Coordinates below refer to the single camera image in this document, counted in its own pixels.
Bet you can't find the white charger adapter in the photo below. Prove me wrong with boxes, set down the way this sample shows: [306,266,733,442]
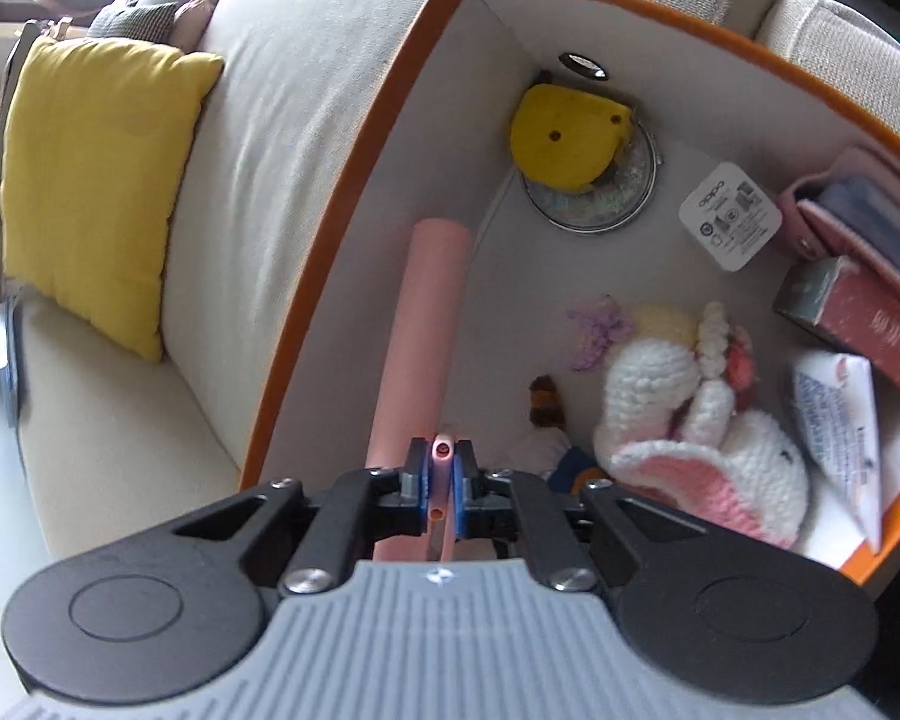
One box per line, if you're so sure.
[679,161,783,273]

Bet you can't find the blue book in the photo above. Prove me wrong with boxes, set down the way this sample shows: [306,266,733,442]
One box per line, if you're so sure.
[0,298,25,428]

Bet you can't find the grey checked cushion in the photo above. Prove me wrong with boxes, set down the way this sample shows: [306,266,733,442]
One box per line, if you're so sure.
[86,2,179,46]

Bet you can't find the brown bear plush white shirt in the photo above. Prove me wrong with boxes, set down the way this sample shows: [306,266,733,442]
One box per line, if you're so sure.
[506,373,575,485]

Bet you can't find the white pink crochet bunny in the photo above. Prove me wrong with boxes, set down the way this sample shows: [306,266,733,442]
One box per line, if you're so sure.
[591,337,811,550]

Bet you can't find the crochet doll with purple bow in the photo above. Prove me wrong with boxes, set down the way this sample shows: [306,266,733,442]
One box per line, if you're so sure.
[566,296,758,410]

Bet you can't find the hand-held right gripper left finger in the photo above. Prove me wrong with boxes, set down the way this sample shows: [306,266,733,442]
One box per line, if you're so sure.
[171,439,433,595]

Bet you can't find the round silver mirror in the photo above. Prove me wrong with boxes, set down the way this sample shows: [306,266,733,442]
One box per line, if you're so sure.
[521,101,662,233]

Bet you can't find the pink cushion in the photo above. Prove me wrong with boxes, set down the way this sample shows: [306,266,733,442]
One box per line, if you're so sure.
[169,0,230,53]

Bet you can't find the yellow cushion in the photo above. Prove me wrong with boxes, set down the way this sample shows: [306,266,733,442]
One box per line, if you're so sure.
[0,36,226,362]

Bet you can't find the orange cardboard box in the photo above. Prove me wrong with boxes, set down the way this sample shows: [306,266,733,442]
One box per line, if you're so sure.
[238,0,900,590]

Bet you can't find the pink wallet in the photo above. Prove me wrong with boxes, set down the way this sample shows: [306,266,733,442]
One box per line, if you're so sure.
[776,146,900,316]

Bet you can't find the beige fabric sofa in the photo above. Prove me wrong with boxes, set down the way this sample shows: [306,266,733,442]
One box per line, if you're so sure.
[0,0,900,563]

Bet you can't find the dark red small box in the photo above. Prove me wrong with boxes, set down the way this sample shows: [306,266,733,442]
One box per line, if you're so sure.
[772,255,900,413]

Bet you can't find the pink folding handheld fan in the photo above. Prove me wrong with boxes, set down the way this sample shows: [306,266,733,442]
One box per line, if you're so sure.
[367,219,472,563]

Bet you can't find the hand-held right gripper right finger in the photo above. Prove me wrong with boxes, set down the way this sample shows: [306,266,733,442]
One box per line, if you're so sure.
[454,439,712,593]

